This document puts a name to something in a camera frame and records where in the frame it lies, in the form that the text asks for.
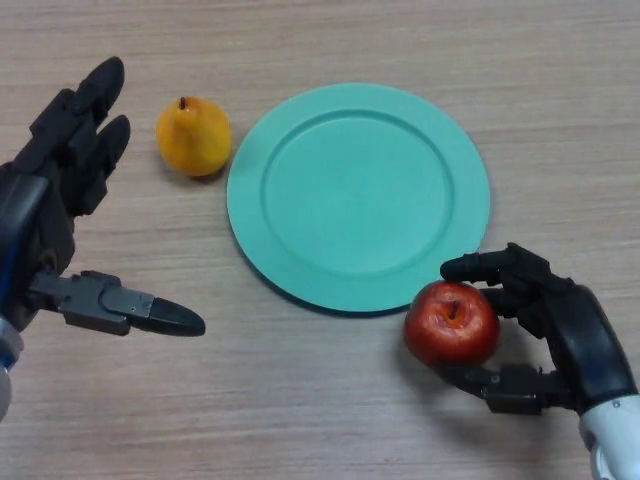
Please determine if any green round plate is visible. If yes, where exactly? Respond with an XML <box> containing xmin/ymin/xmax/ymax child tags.
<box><xmin>226</xmin><ymin>82</ymin><xmax>492</xmax><ymax>317</ymax></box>

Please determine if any red apple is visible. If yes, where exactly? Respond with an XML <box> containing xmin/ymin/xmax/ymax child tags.
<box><xmin>403</xmin><ymin>281</ymin><xmax>501</xmax><ymax>368</ymax></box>

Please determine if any yellow pear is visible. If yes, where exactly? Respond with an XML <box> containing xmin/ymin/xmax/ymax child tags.
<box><xmin>155</xmin><ymin>96</ymin><xmax>233</xmax><ymax>179</ymax></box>

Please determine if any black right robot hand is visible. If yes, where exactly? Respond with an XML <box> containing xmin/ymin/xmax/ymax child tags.
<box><xmin>437</xmin><ymin>242</ymin><xmax>640</xmax><ymax>416</ymax></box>

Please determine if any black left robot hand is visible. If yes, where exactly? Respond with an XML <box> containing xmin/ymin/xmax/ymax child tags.
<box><xmin>0</xmin><ymin>55</ymin><xmax>207</xmax><ymax>337</ymax></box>

